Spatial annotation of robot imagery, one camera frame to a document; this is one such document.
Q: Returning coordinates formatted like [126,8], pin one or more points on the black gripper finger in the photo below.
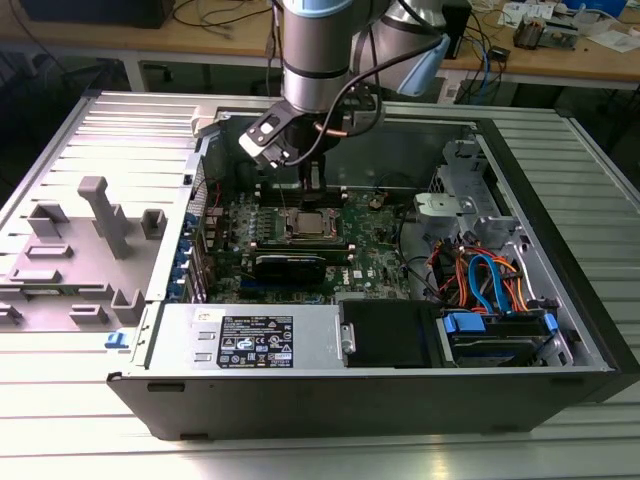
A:
[304,180]

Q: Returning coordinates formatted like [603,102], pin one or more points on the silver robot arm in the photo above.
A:
[315,50]

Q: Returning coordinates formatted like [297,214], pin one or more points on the black RAM slot bank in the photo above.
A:
[270,195]

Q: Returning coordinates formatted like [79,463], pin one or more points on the blue expansion slot latches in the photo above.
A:
[181,247]

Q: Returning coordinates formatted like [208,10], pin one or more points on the round coin battery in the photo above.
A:
[376,202]

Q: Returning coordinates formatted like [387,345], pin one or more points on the green motherboard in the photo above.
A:
[370,240]

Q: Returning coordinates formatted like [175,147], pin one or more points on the black graphics card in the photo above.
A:
[290,272]

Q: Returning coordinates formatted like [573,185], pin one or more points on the silver metal drive cage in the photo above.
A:
[440,212]

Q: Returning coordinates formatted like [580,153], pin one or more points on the white QR label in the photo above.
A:
[451,92]

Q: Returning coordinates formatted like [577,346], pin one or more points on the black tower box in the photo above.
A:
[460,30]

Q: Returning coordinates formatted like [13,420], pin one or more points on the grey power supply unit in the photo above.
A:
[180,335]

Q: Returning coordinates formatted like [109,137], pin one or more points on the blue disk carrier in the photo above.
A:
[465,322]

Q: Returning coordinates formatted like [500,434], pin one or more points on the small black adapter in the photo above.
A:
[500,53]

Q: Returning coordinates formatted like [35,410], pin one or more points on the wooden desk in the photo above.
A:
[100,40]

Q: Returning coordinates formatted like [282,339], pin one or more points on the black open PC case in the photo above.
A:
[350,405]

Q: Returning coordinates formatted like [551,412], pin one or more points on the large black flat box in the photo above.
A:
[100,12]

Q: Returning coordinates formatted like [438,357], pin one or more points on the grey plastic parts rack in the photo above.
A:
[75,280]

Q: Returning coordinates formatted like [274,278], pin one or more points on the metal heat sink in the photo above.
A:
[530,32]

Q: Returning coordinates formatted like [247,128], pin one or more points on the white printed cards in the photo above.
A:
[525,12]

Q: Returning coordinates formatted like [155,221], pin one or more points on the black hard disk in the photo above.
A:
[495,350]

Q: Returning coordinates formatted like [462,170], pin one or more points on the grey metal device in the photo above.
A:
[562,35]

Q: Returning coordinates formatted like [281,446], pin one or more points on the white paper sheet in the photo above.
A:
[615,40]

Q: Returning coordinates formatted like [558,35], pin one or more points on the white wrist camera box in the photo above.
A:
[265,132]

